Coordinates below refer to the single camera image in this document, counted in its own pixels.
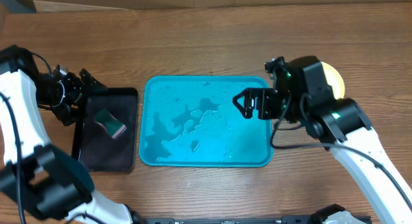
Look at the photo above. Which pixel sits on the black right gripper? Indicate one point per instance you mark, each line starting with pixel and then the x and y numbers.
pixel 268 96

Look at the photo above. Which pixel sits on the blue plastic tray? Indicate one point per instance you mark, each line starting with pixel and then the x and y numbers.
pixel 190 121

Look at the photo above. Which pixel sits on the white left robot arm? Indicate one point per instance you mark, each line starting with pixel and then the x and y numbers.
pixel 43 180

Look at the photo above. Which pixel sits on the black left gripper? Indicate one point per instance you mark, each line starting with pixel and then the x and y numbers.
pixel 63 111

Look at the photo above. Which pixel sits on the black water tray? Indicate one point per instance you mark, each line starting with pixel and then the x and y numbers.
pixel 92 146

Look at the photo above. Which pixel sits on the green and pink sponge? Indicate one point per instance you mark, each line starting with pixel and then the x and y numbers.
pixel 111 125

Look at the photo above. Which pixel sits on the yellow green plate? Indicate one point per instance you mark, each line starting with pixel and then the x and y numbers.
pixel 334 80

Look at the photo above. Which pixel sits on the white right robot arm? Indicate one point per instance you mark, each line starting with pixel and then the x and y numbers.
pixel 311 92

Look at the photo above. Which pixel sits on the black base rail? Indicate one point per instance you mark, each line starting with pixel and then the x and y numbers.
pixel 291 219

